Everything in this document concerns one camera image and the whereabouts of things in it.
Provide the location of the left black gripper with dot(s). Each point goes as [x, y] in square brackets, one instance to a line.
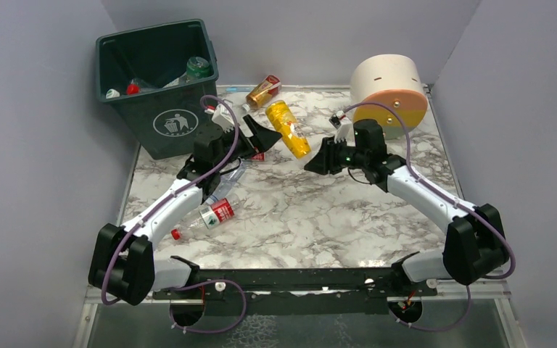
[246, 139]

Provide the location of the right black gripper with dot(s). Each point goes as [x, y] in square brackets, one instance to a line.
[335, 156]

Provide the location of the clear bottle red cap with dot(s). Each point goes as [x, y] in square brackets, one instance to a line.
[260, 157]

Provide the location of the yellow plastic bottle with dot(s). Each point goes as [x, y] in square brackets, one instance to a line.
[284, 122]

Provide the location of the green tinted plastic bottle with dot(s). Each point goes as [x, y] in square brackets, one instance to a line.
[197, 68]

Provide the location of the clear bottle red white label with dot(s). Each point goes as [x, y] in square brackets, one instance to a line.
[133, 88]

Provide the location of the clear bottle light blue label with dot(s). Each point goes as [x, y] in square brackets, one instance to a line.
[112, 93]

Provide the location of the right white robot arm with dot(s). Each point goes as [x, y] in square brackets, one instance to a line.
[473, 235]

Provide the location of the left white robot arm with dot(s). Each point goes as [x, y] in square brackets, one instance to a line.
[123, 263]

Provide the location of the dark green trash bin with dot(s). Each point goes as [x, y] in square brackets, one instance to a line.
[163, 121]

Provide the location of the amber red-label bottle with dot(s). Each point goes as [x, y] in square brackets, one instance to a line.
[261, 94]

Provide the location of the crushed clear blue bottle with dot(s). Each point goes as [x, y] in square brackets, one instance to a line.
[227, 182]

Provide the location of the clear bottle red green label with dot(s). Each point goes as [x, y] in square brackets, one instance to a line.
[207, 217]

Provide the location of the cream cylindrical drum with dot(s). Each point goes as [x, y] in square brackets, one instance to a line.
[392, 80]

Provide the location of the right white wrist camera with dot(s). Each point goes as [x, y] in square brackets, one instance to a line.
[342, 125]

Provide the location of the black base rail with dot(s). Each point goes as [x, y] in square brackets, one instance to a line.
[308, 291]

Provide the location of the aluminium frame rail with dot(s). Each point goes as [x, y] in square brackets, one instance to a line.
[485, 289]

